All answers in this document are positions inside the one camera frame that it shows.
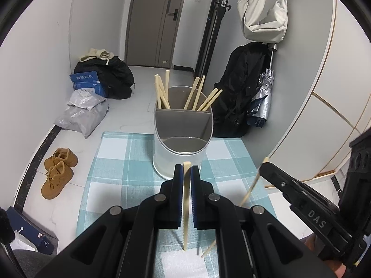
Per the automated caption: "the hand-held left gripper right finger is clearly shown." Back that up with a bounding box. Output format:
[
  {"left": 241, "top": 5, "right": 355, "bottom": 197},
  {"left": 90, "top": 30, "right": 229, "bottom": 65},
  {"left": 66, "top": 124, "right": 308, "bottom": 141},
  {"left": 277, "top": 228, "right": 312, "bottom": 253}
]
[{"left": 190, "top": 165, "right": 328, "bottom": 278}]

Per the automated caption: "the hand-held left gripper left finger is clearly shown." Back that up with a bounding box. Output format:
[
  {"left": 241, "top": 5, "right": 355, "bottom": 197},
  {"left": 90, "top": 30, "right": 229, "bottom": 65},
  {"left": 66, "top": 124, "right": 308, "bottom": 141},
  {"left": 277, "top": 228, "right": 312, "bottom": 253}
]
[{"left": 35, "top": 164, "right": 184, "bottom": 278}]

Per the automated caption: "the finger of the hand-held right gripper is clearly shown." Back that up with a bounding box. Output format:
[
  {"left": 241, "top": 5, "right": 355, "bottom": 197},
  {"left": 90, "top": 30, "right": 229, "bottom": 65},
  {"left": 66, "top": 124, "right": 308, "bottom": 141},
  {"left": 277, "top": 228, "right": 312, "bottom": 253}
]
[{"left": 260, "top": 162, "right": 352, "bottom": 257}]

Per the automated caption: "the single wooden chopstick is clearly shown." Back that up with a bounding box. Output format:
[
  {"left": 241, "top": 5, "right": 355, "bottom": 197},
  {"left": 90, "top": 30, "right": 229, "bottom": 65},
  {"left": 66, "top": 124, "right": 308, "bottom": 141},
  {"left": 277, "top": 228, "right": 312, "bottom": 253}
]
[
  {"left": 201, "top": 156, "right": 270, "bottom": 258},
  {"left": 182, "top": 161, "right": 192, "bottom": 251}
]

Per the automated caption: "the white grey utensil holder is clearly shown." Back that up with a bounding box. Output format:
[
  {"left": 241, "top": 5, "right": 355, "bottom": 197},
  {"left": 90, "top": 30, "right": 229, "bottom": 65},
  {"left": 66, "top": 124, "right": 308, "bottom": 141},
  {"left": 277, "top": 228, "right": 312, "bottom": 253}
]
[{"left": 153, "top": 85, "right": 214, "bottom": 179}]

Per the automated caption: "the bundle of wooden chopsticks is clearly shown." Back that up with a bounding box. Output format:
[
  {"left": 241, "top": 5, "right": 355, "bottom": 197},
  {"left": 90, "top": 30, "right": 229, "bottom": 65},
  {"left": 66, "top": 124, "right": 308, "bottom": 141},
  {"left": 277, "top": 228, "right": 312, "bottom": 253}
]
[{"left": 154, "top": 69, "right": 223, "bottom": 112}]

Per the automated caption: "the white shoulder bag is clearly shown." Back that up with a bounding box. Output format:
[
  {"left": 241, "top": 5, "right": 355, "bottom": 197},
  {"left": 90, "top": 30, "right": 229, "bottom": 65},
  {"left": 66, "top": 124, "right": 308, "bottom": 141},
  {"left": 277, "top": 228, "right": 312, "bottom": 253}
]
[{"left": 237, "top": 0, "right": 290, "bottom": 44}]

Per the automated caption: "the person's right hand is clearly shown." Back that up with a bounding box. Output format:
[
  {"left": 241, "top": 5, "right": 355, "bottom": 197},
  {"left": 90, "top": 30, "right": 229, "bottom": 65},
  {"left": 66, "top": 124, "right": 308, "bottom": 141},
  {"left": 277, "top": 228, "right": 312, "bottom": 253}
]
[{"left": 304, "top": 233, "right": 348, "bottom": 278}]

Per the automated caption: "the teal plaid tablecloth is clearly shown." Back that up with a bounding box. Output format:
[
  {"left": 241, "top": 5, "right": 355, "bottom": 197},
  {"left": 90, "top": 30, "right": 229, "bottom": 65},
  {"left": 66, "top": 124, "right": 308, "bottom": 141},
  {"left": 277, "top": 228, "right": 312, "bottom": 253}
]
[{"left": 76, "top": 132, "right": 279, "bottom": 278}]

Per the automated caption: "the black hanging backpack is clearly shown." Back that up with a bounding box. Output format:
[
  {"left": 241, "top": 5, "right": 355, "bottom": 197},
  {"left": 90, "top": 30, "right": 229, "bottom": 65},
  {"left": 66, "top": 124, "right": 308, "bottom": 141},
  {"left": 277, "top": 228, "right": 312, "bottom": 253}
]
[{"left": 213, "top": 43, "right": 271, "bottom": 139}]

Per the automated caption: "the silver folded umbrella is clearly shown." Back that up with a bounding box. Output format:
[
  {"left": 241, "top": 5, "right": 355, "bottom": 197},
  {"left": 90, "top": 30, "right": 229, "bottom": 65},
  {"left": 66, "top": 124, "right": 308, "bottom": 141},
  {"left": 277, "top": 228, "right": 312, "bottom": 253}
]
[{"left": 246, "top": 43, "right": 279, "bottom": 128}]

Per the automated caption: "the white cabinet with gold trim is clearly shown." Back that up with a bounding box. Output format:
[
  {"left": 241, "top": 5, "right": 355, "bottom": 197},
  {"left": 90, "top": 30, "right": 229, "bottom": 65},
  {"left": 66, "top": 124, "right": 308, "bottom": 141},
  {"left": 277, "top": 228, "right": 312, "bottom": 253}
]
[{"left": 272, "top": 0, "right": 371, "bottom": 180}]

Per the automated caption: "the large grey plastic mailer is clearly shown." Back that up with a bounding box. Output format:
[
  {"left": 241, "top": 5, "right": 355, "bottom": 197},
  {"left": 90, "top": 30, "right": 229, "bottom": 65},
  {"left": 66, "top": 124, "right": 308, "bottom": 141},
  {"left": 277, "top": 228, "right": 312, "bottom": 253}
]
[{"left": 54, "top": 104, "right": 110, "bottom": 139}]

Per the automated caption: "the tan suede shoe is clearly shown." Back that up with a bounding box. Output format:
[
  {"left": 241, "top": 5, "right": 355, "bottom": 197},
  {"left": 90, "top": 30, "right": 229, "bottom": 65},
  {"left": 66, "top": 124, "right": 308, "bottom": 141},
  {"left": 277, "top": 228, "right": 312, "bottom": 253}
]
[
  {"left": 41, "top": 161, "right": 74, "bottom": 200},
  {"left": 44, "top": 148, "right": 79, "bottom": 171}
]

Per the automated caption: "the black duffel bag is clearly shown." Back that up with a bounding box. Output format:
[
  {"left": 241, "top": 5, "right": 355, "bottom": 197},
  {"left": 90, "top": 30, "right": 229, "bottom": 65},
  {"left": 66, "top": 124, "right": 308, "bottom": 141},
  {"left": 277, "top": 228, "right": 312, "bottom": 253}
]
[{"left": 74, "top": 56, "right": 135, "bottom": 99}]

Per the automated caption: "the small grey plastic mailer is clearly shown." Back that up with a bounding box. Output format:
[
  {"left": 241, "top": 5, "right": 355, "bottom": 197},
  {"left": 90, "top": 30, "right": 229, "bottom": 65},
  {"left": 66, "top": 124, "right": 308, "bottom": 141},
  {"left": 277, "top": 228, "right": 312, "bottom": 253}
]
[{"left": 67, "top": 90, "right": 107, "bottom": 111}]

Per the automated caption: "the blue cardboard box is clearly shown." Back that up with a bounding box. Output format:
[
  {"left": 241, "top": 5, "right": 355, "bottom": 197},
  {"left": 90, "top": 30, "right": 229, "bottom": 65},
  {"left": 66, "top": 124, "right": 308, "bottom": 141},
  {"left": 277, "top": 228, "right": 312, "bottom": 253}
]
[{"left": 70, "top": 71, "right": 108, "bottom": 97}]

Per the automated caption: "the black framed glass door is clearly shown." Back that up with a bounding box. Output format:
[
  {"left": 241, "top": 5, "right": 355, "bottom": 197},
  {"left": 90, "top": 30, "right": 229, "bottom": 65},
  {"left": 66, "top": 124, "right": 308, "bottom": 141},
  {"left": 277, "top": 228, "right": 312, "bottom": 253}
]
[{"left": 194, "top": 0, "right": 234, "bottom": 80}]

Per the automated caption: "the dark blue shoe box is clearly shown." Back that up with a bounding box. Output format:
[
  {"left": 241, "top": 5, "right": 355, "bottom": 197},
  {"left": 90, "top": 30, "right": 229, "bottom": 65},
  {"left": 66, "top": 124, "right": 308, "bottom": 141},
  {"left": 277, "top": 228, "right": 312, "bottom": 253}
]
[{"left": 6, "top": 206, "right": 58, "bottom": 252}]

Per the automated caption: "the beige garment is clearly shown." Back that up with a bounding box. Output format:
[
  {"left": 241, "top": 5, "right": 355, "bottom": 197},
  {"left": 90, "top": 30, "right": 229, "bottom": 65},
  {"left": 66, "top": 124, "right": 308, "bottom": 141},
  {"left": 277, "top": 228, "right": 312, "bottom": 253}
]
[{"left": 79, "top": 48, "right": 115, "bottom": 63}]

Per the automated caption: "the white plastic bag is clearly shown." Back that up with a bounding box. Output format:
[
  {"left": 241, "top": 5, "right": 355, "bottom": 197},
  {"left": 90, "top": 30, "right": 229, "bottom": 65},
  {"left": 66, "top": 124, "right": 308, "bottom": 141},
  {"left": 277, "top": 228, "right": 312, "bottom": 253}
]
[{"left": 12, "top": 229, "right": 38, "bottom": 252}]

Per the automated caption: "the grey entrance door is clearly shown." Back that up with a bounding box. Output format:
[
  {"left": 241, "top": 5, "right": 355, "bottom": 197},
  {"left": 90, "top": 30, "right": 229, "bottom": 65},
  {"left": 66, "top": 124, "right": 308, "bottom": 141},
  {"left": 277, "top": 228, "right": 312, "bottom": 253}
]
[{"left": 126, "top": 0, "right": 189, "bottom": 67}]

